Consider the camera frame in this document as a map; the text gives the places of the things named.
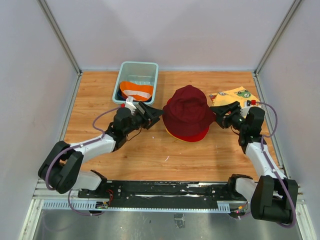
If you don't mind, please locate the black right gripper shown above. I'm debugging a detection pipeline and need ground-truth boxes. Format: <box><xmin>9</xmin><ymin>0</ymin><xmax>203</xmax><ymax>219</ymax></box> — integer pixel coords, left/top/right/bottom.
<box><xmin>209</xmin><ymin>101</ymin><xmax>248</xmax><ymax>133</ymax></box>

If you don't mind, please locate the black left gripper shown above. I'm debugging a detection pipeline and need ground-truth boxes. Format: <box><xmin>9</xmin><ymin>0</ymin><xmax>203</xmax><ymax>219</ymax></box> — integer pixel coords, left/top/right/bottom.
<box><xmin>124</xmin><ymin>101</ymin><xmax>165</xmax><ymax>136</ymax></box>

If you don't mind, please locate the orange bucket hat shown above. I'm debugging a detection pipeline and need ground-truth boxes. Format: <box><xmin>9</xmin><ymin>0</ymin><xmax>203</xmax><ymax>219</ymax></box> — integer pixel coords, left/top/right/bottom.
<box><xmin>119</xmin><ymin>81</ymin><xmax>154</xmax><ymax>102</ymax></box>

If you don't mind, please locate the red bucket hat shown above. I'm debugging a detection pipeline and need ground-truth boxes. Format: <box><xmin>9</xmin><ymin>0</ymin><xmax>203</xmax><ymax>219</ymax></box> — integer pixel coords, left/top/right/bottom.
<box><xmin>162</xmin><ymin>97</ymin><xmax>215</xmax><ymax>142</ymax></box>

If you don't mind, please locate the dark maroon bucket hat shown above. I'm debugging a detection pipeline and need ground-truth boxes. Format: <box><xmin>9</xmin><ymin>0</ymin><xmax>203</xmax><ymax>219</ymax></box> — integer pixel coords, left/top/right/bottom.
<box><xmin>162</xmin><ymin>85</ymin><xmax>216</xmax><ymax>137</ymax></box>

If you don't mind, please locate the yellow bucket hat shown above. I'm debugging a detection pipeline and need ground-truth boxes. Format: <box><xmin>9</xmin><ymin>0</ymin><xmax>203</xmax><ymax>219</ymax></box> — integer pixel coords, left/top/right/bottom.
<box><xmin>169</xmin><ymin>133</ymin><xmax>185</xmax><ymax>142</ymax></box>

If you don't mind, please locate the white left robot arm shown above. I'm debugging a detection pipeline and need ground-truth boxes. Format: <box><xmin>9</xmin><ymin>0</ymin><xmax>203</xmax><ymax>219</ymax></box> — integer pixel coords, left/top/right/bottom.
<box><xmin>38</xmin><ymin>102</ymin><xmax>164</xmax><ymax>198</ymax></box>

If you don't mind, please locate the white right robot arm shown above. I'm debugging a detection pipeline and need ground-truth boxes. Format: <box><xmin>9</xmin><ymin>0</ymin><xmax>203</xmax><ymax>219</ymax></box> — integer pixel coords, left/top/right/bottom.
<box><xmin>210</xmin><ymin>100</ymin><xmax>298</xmax><ymax>228</ymax></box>

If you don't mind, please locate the yellow cartoon print cloth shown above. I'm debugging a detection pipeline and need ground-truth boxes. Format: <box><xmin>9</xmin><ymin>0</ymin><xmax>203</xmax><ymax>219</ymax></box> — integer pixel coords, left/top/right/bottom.
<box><xmin>209</xmin><ymin>86</ymin><xmax>260</xmax><ymax>107</ymax></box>

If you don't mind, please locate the blue bucket hat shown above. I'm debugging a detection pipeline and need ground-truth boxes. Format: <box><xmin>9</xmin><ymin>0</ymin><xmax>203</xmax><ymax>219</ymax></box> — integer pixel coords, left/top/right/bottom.
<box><xmin>116</xmin><ymin>90</ymin><xmax>152</xmax><ymax>103</ymax></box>

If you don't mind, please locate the light teal plastic bin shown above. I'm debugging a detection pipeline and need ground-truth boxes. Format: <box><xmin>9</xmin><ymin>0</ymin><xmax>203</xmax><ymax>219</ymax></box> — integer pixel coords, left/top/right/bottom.
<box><xmin>112</xmin><ymin>61</ymin><xmax>159</xmax><ymax>106</ymax></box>

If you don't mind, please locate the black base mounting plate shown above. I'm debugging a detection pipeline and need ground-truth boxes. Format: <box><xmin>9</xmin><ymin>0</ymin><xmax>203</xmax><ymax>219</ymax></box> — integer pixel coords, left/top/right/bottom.
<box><xmin>77</xmin><ymin>180</ymin><xmax>247</xmax><ymax>210</ymax></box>

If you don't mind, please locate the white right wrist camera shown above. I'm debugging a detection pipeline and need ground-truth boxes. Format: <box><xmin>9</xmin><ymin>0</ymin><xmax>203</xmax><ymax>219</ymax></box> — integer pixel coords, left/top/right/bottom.
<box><xmin>240</xmin><ymin>100</ymin><xmax>259</xmax><ymax>117</ymax></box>

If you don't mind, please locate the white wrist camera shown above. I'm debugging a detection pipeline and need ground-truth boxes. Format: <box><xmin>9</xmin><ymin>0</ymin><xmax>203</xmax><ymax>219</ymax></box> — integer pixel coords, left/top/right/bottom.
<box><xmin>240</xmin><ymin>100</ymin><xmax>259</xmax><ymax>117</ymax></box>
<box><xmin>120</xmin><ymin>96</ymin><xmax>137</xmax><ymax>115</ymax></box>

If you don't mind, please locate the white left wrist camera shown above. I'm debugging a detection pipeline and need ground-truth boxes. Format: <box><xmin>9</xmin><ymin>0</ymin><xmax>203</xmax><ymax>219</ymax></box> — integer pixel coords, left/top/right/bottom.
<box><xmin>120</xmin><ymin>96</ymin><xmax>137</xmax><ymax>115</ymax></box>

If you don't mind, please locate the grey slotted cable duct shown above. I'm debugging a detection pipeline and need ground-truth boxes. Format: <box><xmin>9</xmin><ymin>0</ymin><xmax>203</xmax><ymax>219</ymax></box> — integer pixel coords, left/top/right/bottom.
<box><xmin>42</xmin><ymin>199</ymin><xmax>231</xmax><ymax>214</ymax></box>

